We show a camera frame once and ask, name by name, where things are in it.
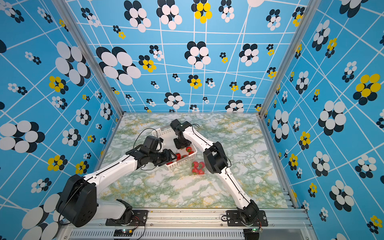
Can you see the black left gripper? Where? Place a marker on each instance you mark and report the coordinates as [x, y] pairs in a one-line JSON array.
[[168, 156]]

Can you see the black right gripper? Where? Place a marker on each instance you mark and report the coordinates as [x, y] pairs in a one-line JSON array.
[[178, 146]]

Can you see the white perforated plastic basket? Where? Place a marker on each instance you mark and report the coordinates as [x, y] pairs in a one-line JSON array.
[[168, 135]]

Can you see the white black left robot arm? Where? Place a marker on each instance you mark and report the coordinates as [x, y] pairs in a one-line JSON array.
[[79, 203]]

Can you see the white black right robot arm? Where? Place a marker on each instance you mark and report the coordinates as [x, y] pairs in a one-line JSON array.
[[217, 163]]

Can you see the small green circuit board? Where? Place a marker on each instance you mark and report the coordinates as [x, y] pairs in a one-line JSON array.
[[123, 232]]

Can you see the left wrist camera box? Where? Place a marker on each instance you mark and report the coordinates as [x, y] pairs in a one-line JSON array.
[[153, 144]]

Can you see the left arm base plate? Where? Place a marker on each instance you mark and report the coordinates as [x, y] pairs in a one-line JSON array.
[[133, 218]]

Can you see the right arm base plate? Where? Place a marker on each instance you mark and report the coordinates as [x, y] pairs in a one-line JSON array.
[[235, 218]]

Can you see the aluminium front rail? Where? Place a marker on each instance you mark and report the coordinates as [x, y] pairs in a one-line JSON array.
[[199, 224]]

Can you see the aluminium corner post left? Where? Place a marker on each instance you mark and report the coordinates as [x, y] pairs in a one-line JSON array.
[[81, 42]]

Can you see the aluminium corner post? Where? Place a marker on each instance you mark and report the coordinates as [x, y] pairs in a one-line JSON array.
[[81, 42], [288, 57]]

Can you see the aluminium corner post right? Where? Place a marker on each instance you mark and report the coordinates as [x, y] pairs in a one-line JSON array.
[[288, 57]]

